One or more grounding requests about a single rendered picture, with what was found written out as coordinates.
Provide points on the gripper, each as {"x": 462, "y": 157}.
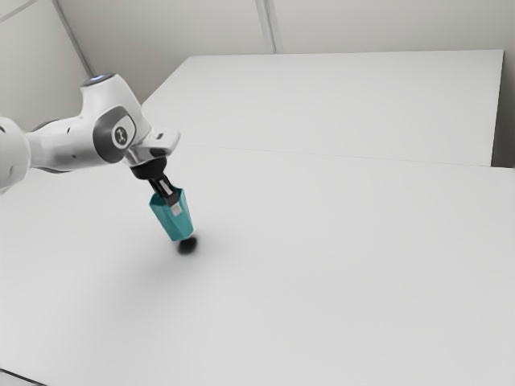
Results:
{"x": 149, "y": 168}

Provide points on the teal faceted mug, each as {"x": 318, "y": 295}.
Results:
{"x": 175, "y": 219}

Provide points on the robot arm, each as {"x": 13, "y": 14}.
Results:
{"x": 64, "y": 136}

